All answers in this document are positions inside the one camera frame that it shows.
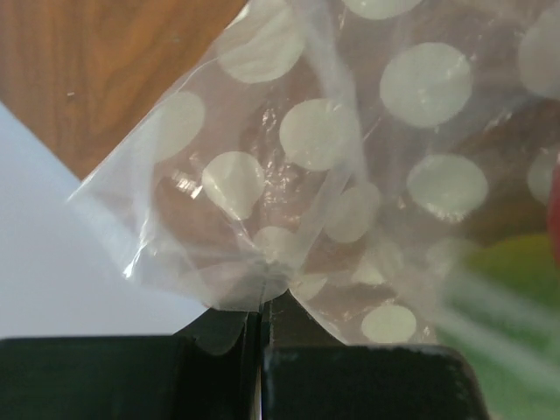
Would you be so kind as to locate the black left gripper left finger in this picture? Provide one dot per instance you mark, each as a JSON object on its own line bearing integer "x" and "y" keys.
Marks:
{"x": 207, "y": 370}

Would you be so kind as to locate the green fake apple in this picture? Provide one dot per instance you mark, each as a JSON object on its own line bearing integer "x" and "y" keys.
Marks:
{"x": 501, "y": 311}

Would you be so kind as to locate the red fake apple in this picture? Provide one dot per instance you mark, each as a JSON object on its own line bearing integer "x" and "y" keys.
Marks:
{"x": 553, "y": 214}

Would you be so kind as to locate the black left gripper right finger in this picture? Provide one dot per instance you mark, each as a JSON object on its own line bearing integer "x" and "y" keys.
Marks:
{"x": 307, "y": 374}

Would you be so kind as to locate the clear zip top bag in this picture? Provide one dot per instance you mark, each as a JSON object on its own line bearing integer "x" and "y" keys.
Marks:
{"x": 345, "y": 153}

